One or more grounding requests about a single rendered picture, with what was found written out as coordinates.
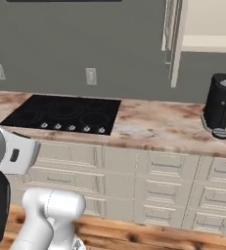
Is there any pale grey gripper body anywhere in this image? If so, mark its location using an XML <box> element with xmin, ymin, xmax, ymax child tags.
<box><xmin>24</xmin><ymin>140</ymin><xmax>42</xmax><ymax>174</ymax></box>

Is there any cream narrow cabinet panel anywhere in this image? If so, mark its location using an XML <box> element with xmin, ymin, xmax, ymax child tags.
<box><xmin>102</xmin><ymin>146</ymin><xmax>139</xmax><ymax>223</ymax></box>

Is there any cream panel under hob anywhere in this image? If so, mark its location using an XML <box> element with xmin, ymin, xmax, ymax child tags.
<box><xmin>35</xmin><ymin>142</ymin><xmax>104</xmax><ymax>170</ymax></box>

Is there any cream drawer front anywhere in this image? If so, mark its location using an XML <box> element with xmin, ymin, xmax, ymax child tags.
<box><xmin>145</xmin><ymin>151</ymin><xmax>201</xmax><ymax>180</ymax></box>
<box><xmin>137</xmin><ymin>203</ymin><xmax>192</xmax><ymax>229</ymax></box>
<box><xmin>80</xmin><ymin>194</ymin><xmax>107</xmax><ymax>219</ymax></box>
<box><xmin>141</xmin><ymin>178</ymin><xmax>197</xmax><ymax>205</ymax></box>
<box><xmin>23</xmin><ymin>166</ymin><xmax>105</xmax><ymax>194</ymax></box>
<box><xmin>207</xmin><ymin>156</ymin><xmax>226</xmax><ymax>184</ymax></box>
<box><xmin>189</xmin><ymin>210</ymin><xmax>226</xmax><ymax>236</ymax></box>
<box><xmin>197</xmin><ymin>184</ymin><xmax>226</xmax><ymax>213</ymax></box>

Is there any black glass hob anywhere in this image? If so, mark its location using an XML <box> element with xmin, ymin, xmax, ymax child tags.
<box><xmin>0</xmin><ymin>94</ymin><xmax>123</xmax><ymax>137</ymax></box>

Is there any black coffee machine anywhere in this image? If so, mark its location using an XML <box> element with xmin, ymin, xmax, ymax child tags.
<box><xmin>200</xmin><ymin>72</ymin><xmax>226</xmax><ymax>141</ymax></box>

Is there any grey cabinet door handle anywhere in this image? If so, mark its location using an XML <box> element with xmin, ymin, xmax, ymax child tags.
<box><xmin>163</xmin><ymin>0</ymin><xmax>173</xmax><ymax>66</ymax></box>

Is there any cream wall cabinet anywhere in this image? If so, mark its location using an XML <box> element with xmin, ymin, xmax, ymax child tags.
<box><xmin>170</xmin><ymin>0</ymin><xmax>226</xmax><ymax>89</ymax></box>

